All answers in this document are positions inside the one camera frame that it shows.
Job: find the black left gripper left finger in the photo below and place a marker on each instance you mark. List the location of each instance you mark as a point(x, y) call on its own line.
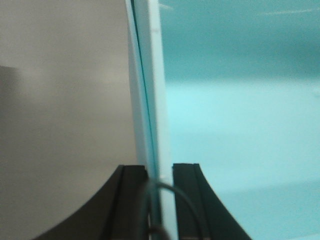
point(110, 214)

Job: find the light blue bin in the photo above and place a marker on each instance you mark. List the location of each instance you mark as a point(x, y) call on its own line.
point(242, 100)
point(141, 123)

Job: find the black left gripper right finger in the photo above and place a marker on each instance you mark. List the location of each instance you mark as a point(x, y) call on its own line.
point(216, 222)

